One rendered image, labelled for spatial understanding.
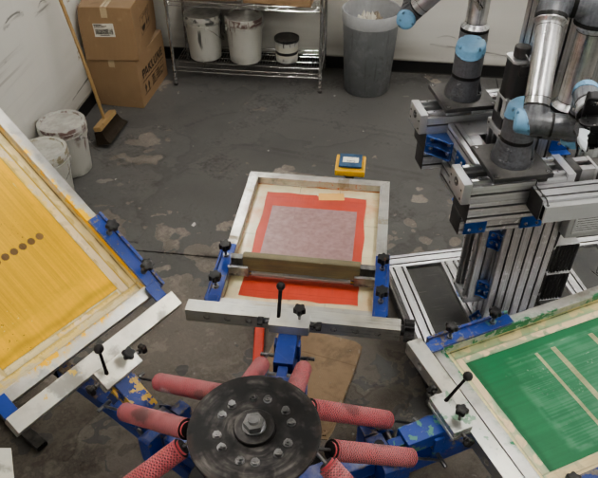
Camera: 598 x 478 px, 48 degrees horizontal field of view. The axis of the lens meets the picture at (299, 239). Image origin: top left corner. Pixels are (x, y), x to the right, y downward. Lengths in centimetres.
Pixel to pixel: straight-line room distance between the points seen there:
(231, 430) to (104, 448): 168
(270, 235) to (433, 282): 121
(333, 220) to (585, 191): 92
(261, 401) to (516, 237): 170
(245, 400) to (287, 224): 114
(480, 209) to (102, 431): 190
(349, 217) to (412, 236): 148
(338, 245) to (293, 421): 109
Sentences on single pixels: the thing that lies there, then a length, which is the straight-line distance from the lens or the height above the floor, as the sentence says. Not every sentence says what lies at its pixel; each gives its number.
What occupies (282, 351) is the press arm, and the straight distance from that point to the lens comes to 201.
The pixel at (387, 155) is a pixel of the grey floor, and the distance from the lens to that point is 478.
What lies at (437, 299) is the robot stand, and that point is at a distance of 340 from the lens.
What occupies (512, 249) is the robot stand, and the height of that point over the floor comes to 69.
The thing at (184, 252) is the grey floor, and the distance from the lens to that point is 396.
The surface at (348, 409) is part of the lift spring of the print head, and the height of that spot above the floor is 117.
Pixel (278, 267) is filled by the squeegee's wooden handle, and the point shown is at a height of 102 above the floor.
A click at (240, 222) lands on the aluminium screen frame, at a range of 255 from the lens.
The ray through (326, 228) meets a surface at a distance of 257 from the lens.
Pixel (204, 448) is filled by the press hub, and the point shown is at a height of 131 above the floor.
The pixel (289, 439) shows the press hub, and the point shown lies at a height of 132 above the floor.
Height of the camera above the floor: 258
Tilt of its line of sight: 40 degrees down
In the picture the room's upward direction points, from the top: straight up
